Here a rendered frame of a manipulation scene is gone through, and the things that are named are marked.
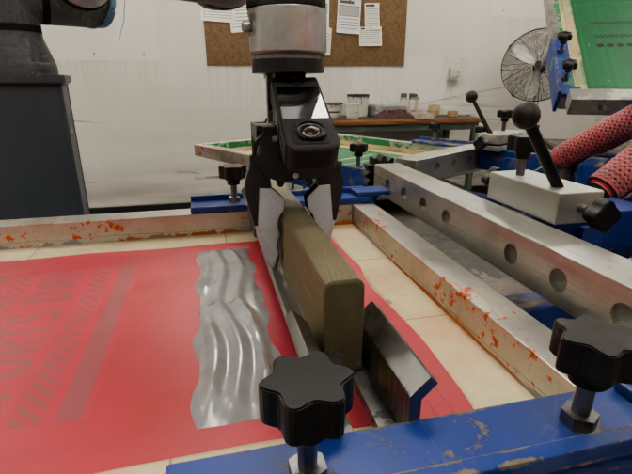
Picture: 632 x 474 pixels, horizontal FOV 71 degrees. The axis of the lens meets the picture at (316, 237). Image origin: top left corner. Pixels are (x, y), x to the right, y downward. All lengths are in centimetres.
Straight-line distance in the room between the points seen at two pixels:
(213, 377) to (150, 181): 402
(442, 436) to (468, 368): 15
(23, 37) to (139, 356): 86
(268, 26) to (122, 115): 390
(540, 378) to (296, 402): 24
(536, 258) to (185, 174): 399
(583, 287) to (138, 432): 37
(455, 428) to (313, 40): 34
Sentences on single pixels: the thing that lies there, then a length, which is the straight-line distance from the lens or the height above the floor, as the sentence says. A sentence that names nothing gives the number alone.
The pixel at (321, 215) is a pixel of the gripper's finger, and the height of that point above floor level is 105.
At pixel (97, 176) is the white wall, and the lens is 443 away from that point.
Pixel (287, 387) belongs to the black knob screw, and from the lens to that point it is 21.
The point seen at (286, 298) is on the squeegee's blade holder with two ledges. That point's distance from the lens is 42.
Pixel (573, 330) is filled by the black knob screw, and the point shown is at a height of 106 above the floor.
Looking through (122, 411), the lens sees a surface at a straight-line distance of 39.
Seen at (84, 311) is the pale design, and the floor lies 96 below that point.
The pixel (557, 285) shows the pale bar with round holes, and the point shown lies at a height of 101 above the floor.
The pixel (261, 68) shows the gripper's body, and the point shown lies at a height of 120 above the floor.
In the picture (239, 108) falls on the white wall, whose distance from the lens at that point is 426.
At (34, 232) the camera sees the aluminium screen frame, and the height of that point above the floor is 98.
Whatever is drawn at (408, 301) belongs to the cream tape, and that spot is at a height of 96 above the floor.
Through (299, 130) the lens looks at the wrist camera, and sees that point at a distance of 37.
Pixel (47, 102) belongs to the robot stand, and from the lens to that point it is 114.
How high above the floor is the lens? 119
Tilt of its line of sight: 19 degrees down
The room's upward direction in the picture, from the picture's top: straight up
